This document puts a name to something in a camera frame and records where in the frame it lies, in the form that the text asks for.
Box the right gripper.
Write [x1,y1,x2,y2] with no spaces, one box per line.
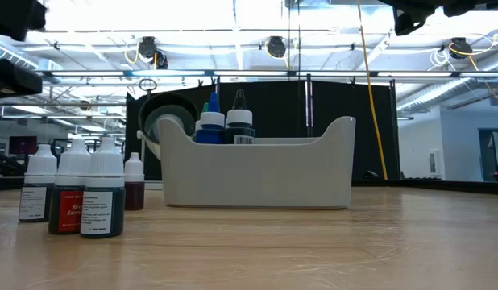
[380,0,498,36]

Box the green Chefmaster colour bottle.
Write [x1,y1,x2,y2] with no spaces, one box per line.
[195,101,210,132]

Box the black Chefmaster colour bottle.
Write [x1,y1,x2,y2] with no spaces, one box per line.
[223,89,257,145]

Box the blue Chefmaster colour bottle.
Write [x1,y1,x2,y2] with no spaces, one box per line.
[194,91,226,145]

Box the grey plastic bin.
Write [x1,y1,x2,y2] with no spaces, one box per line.
[157,115,357,210]

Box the dark monitor screen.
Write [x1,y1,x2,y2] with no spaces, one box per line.
[8,135,39,156]

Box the small dark white-label dropper bottle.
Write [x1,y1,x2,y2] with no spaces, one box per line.
[18,143,58,224]

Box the small teal white-label dropper bottle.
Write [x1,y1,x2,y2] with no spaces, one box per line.
[79,135,126,240]

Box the small red-label dropper bottle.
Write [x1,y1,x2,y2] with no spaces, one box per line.
[48,136,92,236]

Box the black partition screen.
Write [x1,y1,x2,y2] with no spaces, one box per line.
[125,75,400,182]

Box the small maroon dropper bottle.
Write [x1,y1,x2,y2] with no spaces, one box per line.
[123,151,146,212]

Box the black ceiling cable reel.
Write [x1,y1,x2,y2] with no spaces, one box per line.
[138,35,169,70]
[266,35,287,59]
[448,36,474,60]

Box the yellow cable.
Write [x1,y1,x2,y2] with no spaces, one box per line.
[355,0,389,181]

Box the black aluminium table frame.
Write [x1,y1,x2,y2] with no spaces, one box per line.
[0,173,498,197]

